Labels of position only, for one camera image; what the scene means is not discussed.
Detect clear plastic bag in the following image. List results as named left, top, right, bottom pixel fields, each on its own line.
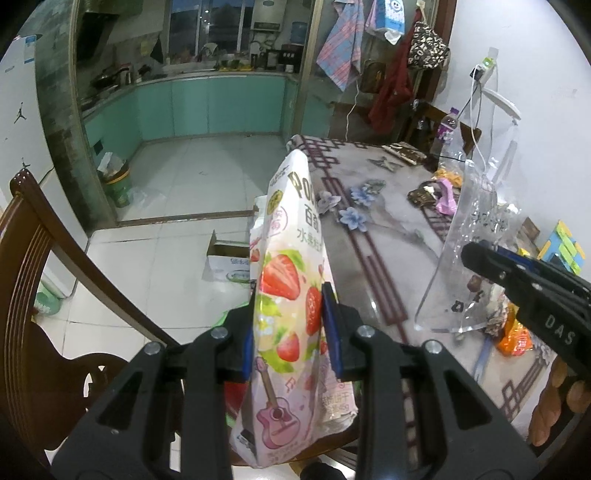
left=414, top=129, right=527, bottom=334

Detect blue white hanging bag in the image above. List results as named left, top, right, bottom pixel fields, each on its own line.
left=366, top=0, right=406, bottom=45

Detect dark wooden chair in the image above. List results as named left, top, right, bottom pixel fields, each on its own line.
left=402, top=99, right=481, bottom=153

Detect white refrigerator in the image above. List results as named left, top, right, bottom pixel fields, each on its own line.
left=0, top=34, right=88, bottom=296

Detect white plastic floor bag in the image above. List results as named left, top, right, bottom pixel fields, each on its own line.
left=129, top=187, right=167, bottom=208

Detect patterned floral tablecloth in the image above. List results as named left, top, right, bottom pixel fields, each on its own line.
left=284, top=134, right=561, bottom=439

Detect black wok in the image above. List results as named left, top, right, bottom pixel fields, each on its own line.
left=90, top=69, right=125, bottom=88

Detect purple label water bottle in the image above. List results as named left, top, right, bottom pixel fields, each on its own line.
left=429, top=107, right=460, bottom=160

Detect colourful block box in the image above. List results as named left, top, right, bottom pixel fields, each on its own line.
left=540, top=220, right=585, bottom=273

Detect white water heater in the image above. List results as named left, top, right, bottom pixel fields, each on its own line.
left=252, top=0, right=283, bottom=31

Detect yellow chips bag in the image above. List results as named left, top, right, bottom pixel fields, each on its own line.
left=434, top=167, right=465, bottom=188

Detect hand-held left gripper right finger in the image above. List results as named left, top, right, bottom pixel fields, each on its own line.
left=322, top=282, right=541, bottom=480

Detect pink wrapper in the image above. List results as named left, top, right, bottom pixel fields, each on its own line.
left=431, top=178, right=458, bottom=214

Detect brown striped packet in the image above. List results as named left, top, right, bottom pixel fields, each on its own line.
left=383, top=143, right=426, bottom=164

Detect orange snack packet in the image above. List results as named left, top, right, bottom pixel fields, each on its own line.
left=494, top=316, right=534, bottom=357

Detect brown wooden chair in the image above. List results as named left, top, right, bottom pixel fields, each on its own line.
left=0, top=170, right=185, bottom=464

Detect white desk lamp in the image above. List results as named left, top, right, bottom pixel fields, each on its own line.
left=480, top=89, right=522, bottom=185

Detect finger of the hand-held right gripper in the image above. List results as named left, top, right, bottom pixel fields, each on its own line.
left=462, top=240, right=527, bottom=301
left=494, top=247, right=591, bottom=296

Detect pink strawberry snack packet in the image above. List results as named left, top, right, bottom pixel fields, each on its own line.
left=229, top=148, right=360, bottom=468

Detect white wall power strip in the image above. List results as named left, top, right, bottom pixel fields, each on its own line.
left=471, top=48, right=499, bottom=81

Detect teal kitchen cabinets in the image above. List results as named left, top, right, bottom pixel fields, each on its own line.
left=81, top=74, right=301, bottom=158

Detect person's right hand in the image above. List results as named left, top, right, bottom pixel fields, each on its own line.
left=530, top=357, right=591, bottom=448

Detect brown letter print bag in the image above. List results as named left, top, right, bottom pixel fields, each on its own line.
left=407, top=21, right=450, bottom=70

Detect pink blue checkered towel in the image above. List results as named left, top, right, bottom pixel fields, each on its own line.
left=317, top=0, right=365, bottom=90

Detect green trash bin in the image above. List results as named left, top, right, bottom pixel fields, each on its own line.
left=98, top=152, right=132, bottom=208

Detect black countertop appliance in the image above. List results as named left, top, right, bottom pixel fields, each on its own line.
left=268, top=45, right=301, bottom=72

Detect white hanging cable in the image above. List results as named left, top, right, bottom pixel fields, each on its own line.
left=344, top=76, right=363, bottom=139

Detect open cardboard box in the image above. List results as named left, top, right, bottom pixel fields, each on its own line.
left=203, top=230, right=252, bottom=284

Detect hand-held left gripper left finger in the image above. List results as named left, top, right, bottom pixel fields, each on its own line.
left=50, top=282, right=256, bottom=480

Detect red hanging garment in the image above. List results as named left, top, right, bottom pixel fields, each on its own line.
left=368, top=11, right=423, bottom=139

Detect black range hood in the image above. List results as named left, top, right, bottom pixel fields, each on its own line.
left=76, top=11, right=118, bottom=61

